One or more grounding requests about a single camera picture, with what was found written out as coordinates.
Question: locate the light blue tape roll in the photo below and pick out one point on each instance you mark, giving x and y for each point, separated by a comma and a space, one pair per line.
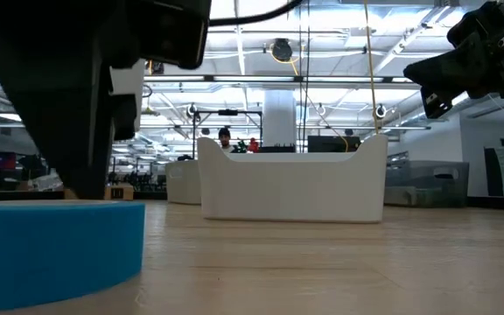
55, 254

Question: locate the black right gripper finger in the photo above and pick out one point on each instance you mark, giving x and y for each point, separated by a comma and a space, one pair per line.
444, 72
440, 102

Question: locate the black background rig frame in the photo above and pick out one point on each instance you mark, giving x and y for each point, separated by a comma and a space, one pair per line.
228, 112

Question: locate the light grey plastic bin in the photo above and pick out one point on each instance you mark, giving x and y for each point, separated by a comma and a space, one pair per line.
182, 184

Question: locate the white shade wooden base lamp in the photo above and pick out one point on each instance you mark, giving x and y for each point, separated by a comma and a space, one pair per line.
125, 79

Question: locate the white building pillar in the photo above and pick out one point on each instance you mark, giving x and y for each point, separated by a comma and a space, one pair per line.
279, 118

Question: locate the dark translucent plastic bin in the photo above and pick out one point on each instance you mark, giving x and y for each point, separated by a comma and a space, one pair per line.
427, 184

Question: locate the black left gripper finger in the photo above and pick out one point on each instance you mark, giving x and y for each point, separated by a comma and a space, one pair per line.
77, 131
124, 116

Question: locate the person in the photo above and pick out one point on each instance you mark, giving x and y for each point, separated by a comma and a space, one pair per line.
224, 136

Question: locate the red background object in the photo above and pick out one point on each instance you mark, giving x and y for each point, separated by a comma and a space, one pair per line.
253, 145

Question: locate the black background monitor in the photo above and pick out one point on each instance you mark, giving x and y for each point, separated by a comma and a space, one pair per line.
333, 144

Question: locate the white plastic bin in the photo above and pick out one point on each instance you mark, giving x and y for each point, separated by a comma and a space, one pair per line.
291, 188

